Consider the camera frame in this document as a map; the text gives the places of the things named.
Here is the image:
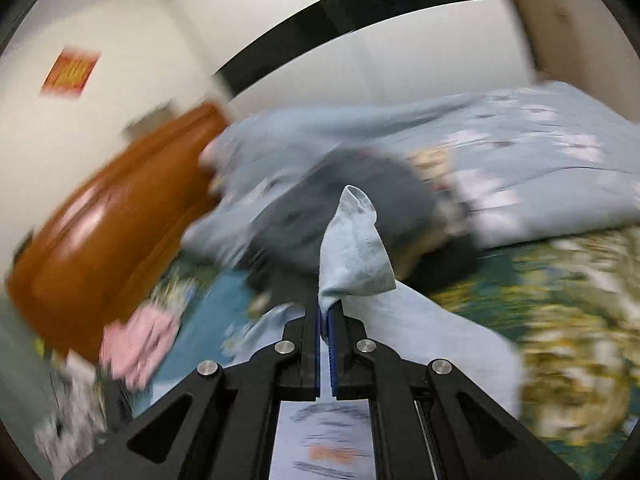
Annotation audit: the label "grey pants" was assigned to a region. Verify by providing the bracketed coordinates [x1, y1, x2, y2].
[250, 147, 441, 271]

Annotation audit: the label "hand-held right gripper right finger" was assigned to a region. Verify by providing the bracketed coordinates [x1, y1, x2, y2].
[327, 300, 583, 480]

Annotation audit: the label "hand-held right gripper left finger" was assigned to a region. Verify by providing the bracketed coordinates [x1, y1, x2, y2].
[62, 302, 323, 480]

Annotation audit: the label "white wardrobe with black stripe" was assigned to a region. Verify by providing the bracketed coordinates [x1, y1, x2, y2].
[170, 0, 541, 126]

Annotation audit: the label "beige wooden door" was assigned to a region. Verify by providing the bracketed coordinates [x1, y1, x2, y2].
[475, 0, 640, 126]

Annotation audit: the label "teal floral bed sheet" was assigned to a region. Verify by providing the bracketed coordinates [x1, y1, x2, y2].
[30, 225, 640, 461]

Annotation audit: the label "blue floral duvet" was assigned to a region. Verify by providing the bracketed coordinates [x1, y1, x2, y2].
[182, 80, 640, 271]

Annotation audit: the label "pink floral garment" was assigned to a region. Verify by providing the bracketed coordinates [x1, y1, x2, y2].
[100, 307, 183, 391]

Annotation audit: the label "carved wooden headboard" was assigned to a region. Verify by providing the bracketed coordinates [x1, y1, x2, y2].
[5, 102, 236, 361]

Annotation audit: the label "red wall poster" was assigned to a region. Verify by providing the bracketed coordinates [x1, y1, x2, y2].
[40, 47, 102, 98]

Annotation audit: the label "light blue shirt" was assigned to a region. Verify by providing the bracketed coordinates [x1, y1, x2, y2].
[260, 185, 523, 421]

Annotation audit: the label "black white patterned cloth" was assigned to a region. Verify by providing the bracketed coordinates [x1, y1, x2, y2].
[32, 355, 131, 476]

